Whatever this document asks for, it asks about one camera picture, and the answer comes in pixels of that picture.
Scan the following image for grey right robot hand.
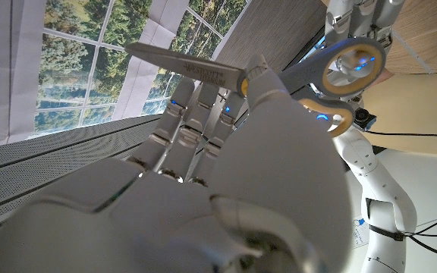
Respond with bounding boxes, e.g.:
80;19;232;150
0;53;356;273

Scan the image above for thin black left wrist cable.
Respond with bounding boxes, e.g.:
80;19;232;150
366;130;437;145

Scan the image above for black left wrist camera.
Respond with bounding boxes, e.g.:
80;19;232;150
354;108;378;132

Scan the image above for printed window backdrop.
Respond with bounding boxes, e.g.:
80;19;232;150
0;0;252;151

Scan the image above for scissors with grey yellow handles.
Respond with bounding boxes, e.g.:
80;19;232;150
124;36;387;138

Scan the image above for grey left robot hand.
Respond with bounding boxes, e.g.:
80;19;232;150
309;0;407;132

